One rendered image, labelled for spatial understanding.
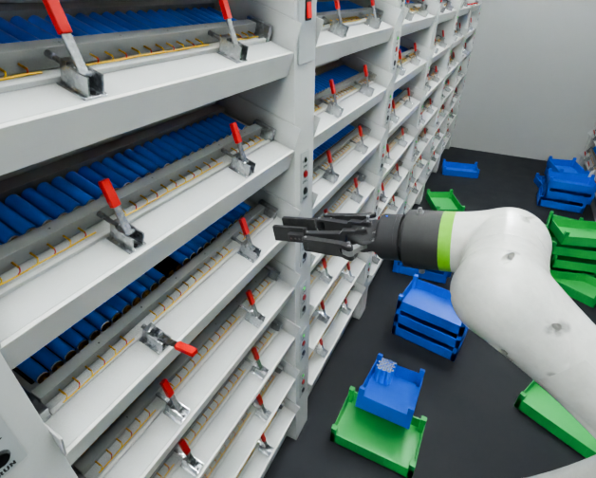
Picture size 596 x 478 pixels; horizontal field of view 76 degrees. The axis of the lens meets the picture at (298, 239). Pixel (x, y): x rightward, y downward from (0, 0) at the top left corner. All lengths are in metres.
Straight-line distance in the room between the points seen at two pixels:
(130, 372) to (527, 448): 1.48
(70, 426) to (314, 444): 1.11
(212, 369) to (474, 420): 1.19
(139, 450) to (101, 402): 0.19
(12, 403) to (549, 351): 0.55
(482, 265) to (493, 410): 1.41
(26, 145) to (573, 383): 0.59
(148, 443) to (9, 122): 0.56
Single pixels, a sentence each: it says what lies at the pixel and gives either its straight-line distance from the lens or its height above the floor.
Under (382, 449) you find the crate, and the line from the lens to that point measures 1.61.
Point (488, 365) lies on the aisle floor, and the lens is 1.98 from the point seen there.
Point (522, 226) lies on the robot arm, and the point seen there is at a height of 1.15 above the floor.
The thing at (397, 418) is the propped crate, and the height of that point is 0.12.
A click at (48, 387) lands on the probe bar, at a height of 0.97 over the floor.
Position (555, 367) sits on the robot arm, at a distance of 0.50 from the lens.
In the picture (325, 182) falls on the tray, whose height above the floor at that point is 0.93.
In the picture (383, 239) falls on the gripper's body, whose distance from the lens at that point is 0.61.
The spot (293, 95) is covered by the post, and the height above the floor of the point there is 1.23.
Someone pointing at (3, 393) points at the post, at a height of 1.07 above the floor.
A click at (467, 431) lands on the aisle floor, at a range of 1.74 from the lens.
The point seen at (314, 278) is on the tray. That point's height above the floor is 0.58.
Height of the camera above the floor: 1.40
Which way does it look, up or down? 33 degrees down
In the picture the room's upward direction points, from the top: straight up
